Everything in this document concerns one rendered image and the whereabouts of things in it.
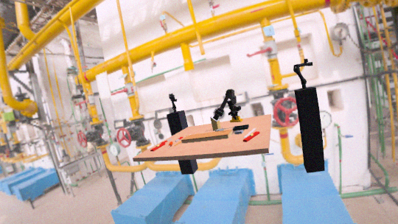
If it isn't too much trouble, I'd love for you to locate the tan panel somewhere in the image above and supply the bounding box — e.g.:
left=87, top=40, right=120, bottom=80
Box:
left=181, top=130, right=232, bottom=144

